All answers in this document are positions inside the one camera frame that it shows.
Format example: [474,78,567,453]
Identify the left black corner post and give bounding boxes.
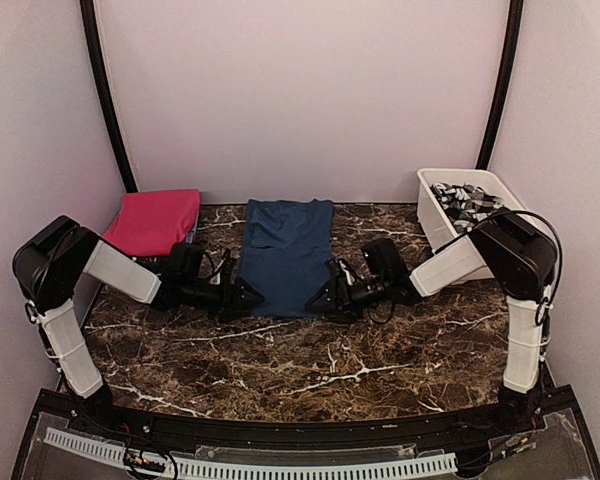
[79,0,138,193]

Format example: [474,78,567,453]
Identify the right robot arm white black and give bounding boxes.
[305,208,564,394]

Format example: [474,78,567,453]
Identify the black front rail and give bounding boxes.
[57,395,531,452]

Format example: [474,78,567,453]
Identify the dark blue garment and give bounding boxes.
[239,199,334,318]

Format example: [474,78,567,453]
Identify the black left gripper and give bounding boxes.
[180,275,263,322]

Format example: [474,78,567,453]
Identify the right black corner post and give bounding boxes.
[475,0,525,170]

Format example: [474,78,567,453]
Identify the white slotted cable duct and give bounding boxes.
[44,428,457,480]

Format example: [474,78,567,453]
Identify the folded light blue shirt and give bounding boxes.
[186,226,198,244]

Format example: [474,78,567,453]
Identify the black corner post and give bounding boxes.
[475,0,525,170]
[79,0,138,193]

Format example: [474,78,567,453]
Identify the black white patterned garment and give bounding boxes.
[430,182,504,233]

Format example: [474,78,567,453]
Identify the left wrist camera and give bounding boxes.
[206,249,235,286]

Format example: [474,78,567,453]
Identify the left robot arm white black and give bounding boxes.
[11,216,265,436]

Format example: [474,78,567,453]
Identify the white plastic laundry bin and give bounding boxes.
[417,168,523,284]

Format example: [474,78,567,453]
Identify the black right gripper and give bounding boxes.
[307,273,390,323]

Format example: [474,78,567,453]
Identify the pink trousers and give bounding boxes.
[103,189,200,257]

